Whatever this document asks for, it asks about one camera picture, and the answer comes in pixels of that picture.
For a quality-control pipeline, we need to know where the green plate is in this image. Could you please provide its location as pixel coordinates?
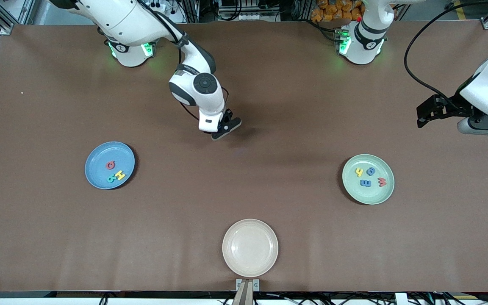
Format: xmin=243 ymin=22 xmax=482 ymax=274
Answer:
xmin=342 ymin=154 xmax=395 ymax=205

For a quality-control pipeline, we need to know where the beige plate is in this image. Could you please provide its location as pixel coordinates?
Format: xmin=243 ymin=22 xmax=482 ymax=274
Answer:
xmin=222 ymin=219 xmax=279 ymax=278

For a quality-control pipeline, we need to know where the blue plate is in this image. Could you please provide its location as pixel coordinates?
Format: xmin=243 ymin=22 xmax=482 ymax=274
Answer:
xmin=85 ymin=141 xmax=136 ymax=190

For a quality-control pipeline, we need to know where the white power strip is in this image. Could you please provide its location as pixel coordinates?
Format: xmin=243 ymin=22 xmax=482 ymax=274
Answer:
xmin=149 ymin=0 xmax=172 ymax=13

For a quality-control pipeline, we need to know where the orange bag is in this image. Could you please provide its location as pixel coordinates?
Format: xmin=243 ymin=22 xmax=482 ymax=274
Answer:
xmin=311 ymin=0 xmax=365 ymax=22

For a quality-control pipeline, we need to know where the black cable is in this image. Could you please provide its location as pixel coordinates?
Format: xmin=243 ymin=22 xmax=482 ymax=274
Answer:
xmin=140 ymin=0 xmax=230 ymax=121
xmin=404 ymin=0 xmax=488 ymax=106

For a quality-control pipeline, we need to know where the metal bracket plate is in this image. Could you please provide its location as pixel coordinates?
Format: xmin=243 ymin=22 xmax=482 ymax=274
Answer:
xmin=236 ymin=278 xmax=260 ymax=293

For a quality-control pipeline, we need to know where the tan metal post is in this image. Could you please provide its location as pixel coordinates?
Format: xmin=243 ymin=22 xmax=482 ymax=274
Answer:
xmin=231 ymin=281 xmax=254 ymax=305

